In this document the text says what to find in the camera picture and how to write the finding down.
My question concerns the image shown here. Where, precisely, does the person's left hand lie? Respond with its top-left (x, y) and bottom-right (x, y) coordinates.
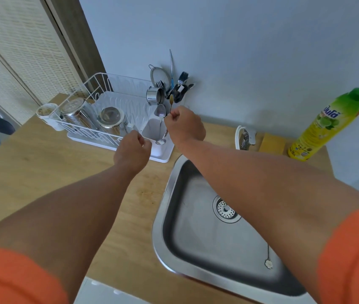
top-left (113, 130), bottom-right (152, 178)

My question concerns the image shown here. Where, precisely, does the person's right hand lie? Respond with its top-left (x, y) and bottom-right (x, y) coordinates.
top-left (163, 106), bottom-right (206, 153)

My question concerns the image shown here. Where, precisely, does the white cutlery holder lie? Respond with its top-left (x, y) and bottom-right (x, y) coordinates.
top-left (141, 88), bottom-right (188, 159)

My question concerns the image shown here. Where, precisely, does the silver spoon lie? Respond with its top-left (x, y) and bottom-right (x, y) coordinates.
top-left (154, 103), bottom-right (168, 119)
top-left (155, 130), bottom-right (169, 146)

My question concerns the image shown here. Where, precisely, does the person's right forearm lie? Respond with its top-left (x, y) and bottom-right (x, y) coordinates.
top-left (178, 139), bottom-right (359, 304)

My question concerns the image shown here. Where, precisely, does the person's left forearm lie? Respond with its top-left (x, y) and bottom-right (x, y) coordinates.
top-left (0, 166), bottom-right (135, 304)

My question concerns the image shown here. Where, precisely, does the steel pot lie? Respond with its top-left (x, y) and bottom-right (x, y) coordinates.
top-left (98, 122), bottom-right (129, 136)

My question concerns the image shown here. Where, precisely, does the white plastic drainer tray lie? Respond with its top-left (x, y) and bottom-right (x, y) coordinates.
top-left (67, 91), bottom-right (175, 163)

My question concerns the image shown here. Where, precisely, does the steel mesh strainer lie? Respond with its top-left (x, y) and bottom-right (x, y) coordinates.
top-left (149, 64), bottom-right (171, 89)

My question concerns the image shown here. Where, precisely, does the chrome faucet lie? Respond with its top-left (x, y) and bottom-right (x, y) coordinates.
top-left (240, 128), bottom-right (257, 152)

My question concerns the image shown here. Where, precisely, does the steel container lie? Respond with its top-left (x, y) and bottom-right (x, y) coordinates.
top-left (59, 98), bottom-right (99, 130)

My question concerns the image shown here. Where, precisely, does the yellow sponge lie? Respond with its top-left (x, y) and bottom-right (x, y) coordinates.
top-left (258, 133), bottom-right (287, 155)

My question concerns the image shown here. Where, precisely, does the steel sink drain strainer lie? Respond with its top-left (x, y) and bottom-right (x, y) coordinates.
top-left (212, 195), bottom-right (242, 224)

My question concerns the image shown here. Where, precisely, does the stainless steel sink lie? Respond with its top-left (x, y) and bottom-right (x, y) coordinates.
top-left (152, 155), bottom-right (318, 304)

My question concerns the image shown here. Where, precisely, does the white plastic cup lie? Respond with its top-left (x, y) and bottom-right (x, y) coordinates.
top-left (36, 103), bottom-right (65, 132)

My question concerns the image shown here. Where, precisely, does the brown wooden panel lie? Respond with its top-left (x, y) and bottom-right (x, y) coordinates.
top-left (38, 0), bottom-right (106, 94)

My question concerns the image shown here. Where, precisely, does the yellow dish soap bottle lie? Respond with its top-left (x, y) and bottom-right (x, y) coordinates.
top-left (287, 87), bottom-right (359, 162)

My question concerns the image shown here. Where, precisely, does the beige perforated panel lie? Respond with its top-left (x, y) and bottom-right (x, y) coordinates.
top-left (0, 0), bottom-right (84, 125)

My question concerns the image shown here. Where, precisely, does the steel cup with black handle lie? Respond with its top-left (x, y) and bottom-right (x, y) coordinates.
top-left (146, 86), bottom-right (167, 106)

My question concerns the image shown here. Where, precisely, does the white faucet hose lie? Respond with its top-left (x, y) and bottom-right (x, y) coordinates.
top-left (235, 125), bottom-right (247, 151)

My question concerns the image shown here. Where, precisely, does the thin metal blue-handled tool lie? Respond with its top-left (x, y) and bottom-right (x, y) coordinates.
top-left (169, 49), bottom-right (175, 89)

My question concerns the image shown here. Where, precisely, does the white wire dish rack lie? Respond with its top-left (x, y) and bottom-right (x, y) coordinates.
top-left (49, 72), bottom-right (150, 146)

